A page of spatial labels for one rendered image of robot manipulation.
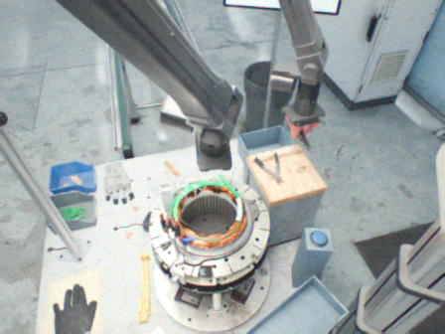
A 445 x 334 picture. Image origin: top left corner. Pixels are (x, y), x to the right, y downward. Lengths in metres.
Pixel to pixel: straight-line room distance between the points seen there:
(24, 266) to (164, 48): 2.11
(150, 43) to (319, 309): 0.73
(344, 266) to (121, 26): 1.99
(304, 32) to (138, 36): 0.52
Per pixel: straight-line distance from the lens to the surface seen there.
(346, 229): 2.30
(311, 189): 1.01
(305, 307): 0.87
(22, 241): 2.46
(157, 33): 0.32
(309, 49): 0.79
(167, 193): 0.84
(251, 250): 0.83
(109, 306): 1.16
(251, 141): 1.19
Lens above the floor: 1.82
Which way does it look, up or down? 47 degrees down
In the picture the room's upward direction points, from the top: straight up
